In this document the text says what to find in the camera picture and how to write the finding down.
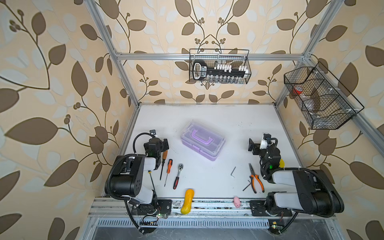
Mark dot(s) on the red black ratchet wrench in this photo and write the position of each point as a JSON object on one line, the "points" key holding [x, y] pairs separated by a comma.
{"points": [[181, 166]]}

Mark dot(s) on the purple clear plastic tool box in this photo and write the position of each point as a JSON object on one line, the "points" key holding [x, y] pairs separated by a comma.
{"points": [[204, 140]]}

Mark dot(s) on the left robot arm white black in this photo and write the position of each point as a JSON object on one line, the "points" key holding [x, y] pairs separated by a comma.
{"points": [[125, 182]]}

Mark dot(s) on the yellow squash toy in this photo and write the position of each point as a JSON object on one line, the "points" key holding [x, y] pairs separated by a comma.
{"points": [[188, 199]]}

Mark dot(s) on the orange handle pliers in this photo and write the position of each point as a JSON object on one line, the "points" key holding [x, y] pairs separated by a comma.
{"points": [[255, 178]]}

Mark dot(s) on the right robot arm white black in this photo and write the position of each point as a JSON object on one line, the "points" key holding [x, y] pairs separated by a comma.
{"points": [[314, 194]]}

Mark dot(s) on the right black wire basket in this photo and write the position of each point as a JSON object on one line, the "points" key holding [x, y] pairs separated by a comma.
{"points": [[331, 102]]}

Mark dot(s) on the black socket set holder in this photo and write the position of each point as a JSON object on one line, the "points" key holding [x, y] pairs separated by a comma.
{"points": [[201, 71]]}

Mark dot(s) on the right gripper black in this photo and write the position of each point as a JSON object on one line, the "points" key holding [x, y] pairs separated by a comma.
{"points": [[253, 145]]}

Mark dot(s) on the yellow lemon toy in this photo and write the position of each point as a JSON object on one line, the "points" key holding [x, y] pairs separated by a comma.
{"points": [[282, 163]]}

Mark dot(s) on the back black wire basket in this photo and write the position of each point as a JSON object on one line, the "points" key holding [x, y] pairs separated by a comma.
{"points": [[234, 57]]}

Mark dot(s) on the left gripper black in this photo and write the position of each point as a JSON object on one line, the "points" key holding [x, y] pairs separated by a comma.
{"points": [[163, 144]]}

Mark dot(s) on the black wire basket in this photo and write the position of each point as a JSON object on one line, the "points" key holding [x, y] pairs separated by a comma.
{"points": [[234, 57], [331, 102]]}

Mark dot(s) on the orange handle screwdriver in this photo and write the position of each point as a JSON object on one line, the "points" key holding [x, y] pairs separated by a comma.
{"points": [[169, 167]]}

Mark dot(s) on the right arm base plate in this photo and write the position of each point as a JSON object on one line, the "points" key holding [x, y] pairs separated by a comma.
{"points": [[263, 209]]}

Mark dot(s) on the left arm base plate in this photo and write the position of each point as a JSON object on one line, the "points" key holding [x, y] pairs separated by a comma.
{"points": [[161, 207]]}

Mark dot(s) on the pink pig toy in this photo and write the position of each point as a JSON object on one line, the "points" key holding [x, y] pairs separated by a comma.
{"points": [[237, 202]]}

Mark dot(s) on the red capped clear bottle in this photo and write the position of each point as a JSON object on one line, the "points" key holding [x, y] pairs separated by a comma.
{"points": [[298, 92]]}

